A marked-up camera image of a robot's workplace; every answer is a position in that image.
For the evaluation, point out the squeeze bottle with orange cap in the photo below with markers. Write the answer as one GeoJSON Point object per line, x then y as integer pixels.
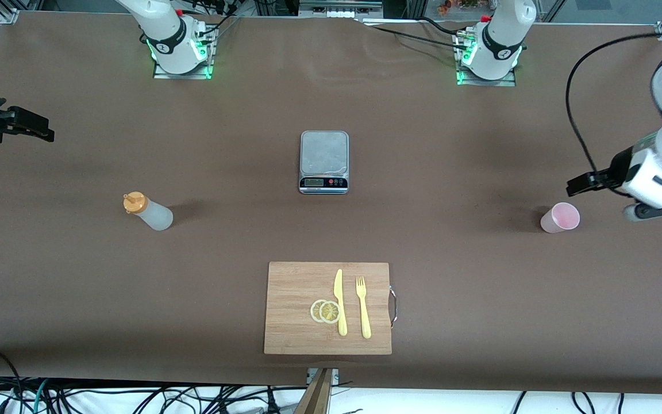
{"type": "Point", "coordinates": [156, 217]}

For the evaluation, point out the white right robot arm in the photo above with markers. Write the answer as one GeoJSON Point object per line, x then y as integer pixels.
{"type": "Point", "coordinates": [164, 34]}

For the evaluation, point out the pink plastic cup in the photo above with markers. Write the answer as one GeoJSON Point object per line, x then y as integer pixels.
{"type": "Point", "coordinates": [561, 218]}

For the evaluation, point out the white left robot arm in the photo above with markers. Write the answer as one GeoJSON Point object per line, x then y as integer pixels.
{"type": "Point", "coordinates": [500, 40]}

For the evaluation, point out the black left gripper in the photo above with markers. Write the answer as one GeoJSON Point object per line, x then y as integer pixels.
{"type": "Point", "coordinates": [616, 171]}

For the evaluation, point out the yellow plastic knife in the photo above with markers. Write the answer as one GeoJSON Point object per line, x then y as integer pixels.
{"type": "Point", "coordinates": [342, 322]}

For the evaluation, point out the yellow plastic fork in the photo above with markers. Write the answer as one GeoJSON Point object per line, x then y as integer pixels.
{"type": "Point", "coordinates": [365, 316]}

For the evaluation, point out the brown table cover sheet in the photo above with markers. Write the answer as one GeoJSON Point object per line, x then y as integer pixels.
{"type": "Point", "coordinates": [135, 287]}

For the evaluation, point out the white power strip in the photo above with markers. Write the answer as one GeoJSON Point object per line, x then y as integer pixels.
{"type": "Point", "coordinates": [334, 12]}

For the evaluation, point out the small metal bracket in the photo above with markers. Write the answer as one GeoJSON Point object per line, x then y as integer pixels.
{"type": "Point", "coordinates": [335, 376]}

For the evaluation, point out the tall frame post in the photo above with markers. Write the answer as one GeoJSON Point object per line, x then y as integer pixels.
{"type": "Point", "coordinates": [316, 397]}

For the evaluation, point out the silver digital kitchen scale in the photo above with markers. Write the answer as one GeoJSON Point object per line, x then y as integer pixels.
{"type": "Point", "coordinates": [324, 152]}

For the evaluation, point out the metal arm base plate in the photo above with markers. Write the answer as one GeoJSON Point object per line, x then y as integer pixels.
{"type": "Point", "coordinates": [489, 82]}
{"type": "Point", "coordinates": [184, 75]}

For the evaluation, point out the lemon slice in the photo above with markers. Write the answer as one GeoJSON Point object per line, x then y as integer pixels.
{"type": "Point", "coordinates": [330, 312]}

